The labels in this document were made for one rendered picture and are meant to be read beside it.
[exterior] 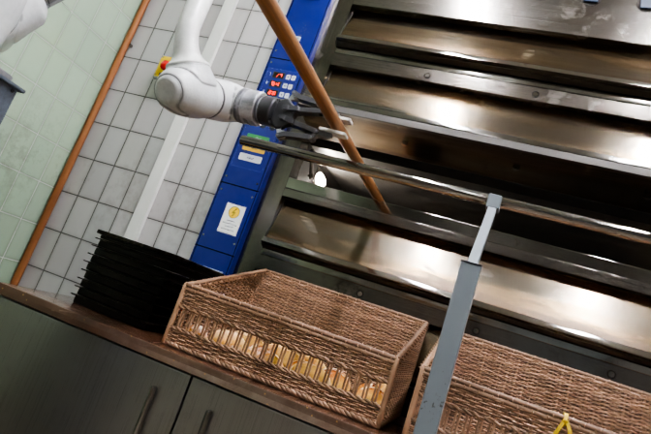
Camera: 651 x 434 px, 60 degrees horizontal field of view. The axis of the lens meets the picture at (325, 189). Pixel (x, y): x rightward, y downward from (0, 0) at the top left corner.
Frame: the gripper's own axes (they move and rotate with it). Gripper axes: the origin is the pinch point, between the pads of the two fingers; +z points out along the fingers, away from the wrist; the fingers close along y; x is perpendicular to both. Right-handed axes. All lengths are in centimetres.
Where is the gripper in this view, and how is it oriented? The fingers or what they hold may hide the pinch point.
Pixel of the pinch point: (335, 126)
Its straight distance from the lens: 136.0
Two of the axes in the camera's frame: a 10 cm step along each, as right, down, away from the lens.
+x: -2.5, -3.1, -9.2
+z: 9.1, 2.4, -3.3
